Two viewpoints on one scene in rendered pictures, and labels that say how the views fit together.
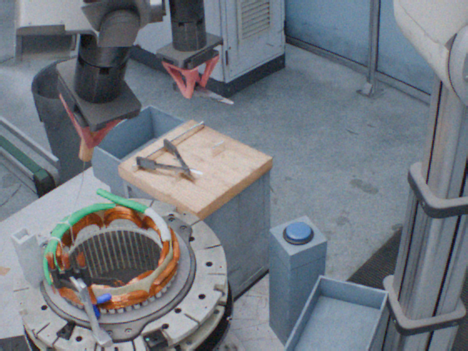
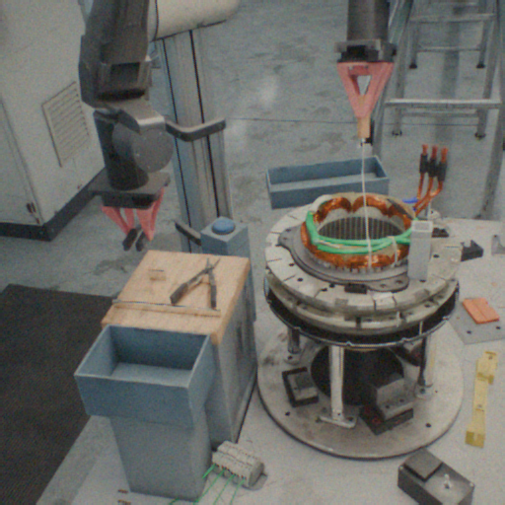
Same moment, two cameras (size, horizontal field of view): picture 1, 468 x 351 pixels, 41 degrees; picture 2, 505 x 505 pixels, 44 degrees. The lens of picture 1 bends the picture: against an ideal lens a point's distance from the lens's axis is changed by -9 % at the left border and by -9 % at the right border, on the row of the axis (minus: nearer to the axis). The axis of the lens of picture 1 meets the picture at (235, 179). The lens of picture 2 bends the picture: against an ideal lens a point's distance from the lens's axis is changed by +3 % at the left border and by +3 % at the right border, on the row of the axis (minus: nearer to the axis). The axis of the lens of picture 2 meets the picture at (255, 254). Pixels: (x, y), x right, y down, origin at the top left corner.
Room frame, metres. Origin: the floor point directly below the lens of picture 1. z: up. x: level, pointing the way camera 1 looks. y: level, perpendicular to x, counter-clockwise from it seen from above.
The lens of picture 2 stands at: (1.20, 0.85, 1.69)
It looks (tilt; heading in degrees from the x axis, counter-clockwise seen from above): 35 degrees down; 243
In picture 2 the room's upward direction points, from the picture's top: 5 degrees counter-clockwise
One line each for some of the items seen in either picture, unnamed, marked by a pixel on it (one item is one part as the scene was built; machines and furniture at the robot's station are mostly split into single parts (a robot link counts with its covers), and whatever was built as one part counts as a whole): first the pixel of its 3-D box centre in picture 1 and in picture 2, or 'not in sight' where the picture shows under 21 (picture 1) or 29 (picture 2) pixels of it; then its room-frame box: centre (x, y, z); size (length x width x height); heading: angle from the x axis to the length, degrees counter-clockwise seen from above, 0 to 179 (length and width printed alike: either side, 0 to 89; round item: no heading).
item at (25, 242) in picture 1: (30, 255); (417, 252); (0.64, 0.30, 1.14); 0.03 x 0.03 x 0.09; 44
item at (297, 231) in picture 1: (298, 231); (223, 225); (0.78, -0.10, 1.04); 0.04 x 0.04 x 0.01
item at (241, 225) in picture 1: (200, 227); (192, 355); (0.95, 0.07, 0.91); 0.19 x 0.19 x 0.26; 47
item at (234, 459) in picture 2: not in sight; (238, 463); (0.95, 0.24, 0.80); 0.10 x 0.05 x 0.04; 118
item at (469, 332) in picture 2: not in sight; (472, 318); (0.36, 0.19, 0.79); 0.12 x 0.09 x 0.02; 69
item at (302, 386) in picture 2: not in sight; (302, 383); (0.78, 0.17, 0.83); 0.05 x 0.04 x 0.02; 72
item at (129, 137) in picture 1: (144, 190); (160, 418); (1.05, 0.18, 0.92); 0.17 x 0.11 x 0.28; 137
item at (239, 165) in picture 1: (194, 166); (180, 293); (0.95, 0.07, 1.05); 0.20 x 0.19 x 0.02; 47
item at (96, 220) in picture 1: (85, 226); not in sight; (0.72, 0.23, 1.12); 0.06 x 0.02 x 0.04; 134
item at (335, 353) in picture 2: not in sight; (336, 376); (0.76, 0.25, 0.91); 0.02 x 0.02 x 0.21
